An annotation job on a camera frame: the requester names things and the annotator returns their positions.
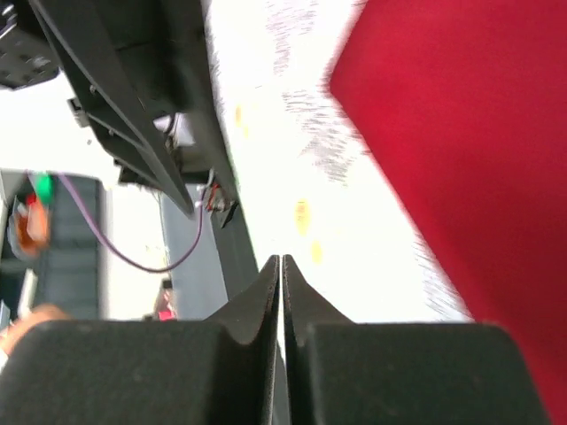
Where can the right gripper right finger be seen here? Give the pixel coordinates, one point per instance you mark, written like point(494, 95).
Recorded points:
point(341, 372)

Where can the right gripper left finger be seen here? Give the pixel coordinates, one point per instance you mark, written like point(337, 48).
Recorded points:
point(216, 371)

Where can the dark red t shirt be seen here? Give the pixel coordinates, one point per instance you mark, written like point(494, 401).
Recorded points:
point(463, 105)

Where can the floral table mat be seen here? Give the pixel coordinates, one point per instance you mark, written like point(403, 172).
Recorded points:
point(307, 184)

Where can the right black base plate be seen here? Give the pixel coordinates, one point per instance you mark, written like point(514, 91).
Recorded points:
point(141, 72)

